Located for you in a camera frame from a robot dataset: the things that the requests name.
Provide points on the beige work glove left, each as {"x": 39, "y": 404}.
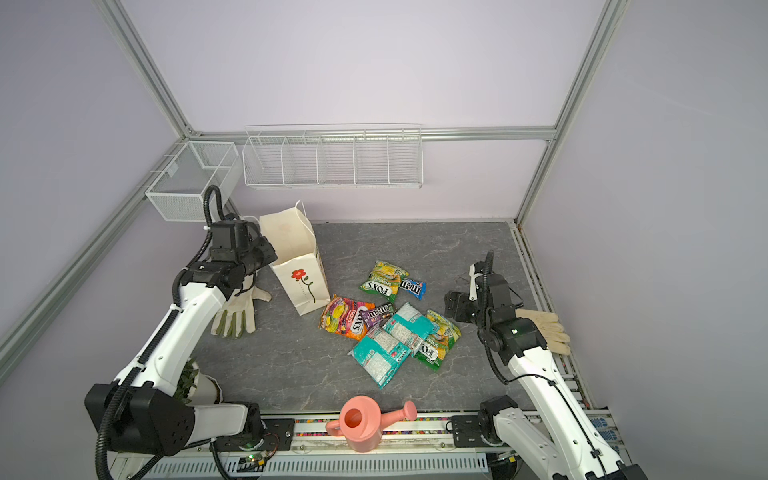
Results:
{"x": 237, "y": 315}

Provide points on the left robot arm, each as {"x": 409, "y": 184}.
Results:
{"x": 138, "y": 411}

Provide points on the teal snack pack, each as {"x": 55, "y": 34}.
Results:
{"x": 380, "y": 354}
{"x": 410, "y": 327}

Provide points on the white vented rail cover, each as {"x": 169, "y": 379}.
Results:
{"x": 358, "y": 466}

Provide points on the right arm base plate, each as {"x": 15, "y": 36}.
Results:
{"x": 474, "y": 431}

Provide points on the green Fox's spring tea bag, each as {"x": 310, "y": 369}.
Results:
{"x": 433, "y": 350}

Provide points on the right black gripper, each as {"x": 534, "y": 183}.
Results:
{"x": 461, "y": 298}

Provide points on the white mesh box basket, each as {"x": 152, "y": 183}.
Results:
{"x": 177, "y": 193}

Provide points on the white paper gift bag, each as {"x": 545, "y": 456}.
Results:
{"x": 298, "y": 266}

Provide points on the white wire shelf basket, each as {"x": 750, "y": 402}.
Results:
{"x": 334, "y": 155}

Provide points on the pink watering can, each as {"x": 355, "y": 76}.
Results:
{"x": 362, "y": 423}

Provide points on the beige work glove right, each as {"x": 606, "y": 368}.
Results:
{"x": 558, "y": 341}

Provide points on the brown M&M's packet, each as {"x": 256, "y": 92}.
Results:
{"x": 378, "y": 315}

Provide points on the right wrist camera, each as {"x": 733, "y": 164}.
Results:
{"x": 477, "y": 275}

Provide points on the blue M&M's packet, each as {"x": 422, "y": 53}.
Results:
{"x": 415, "y": 287}

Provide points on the green Fox's candy bag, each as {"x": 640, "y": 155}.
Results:
{"x": 385, "y": 279}

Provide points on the small potted plant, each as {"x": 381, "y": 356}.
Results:
{"x": 196, "y": 388}

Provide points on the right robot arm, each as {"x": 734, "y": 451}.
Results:
{"x": 568, "y": 446}

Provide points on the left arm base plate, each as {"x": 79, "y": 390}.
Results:
{"x": 277, "y": 434}

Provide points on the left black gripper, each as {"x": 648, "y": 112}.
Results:
{"x": 269, "y": 255}

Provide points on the beige work glove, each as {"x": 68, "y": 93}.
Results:
{"x": 237, "y": 315}
{"x": 558, "y": 341}

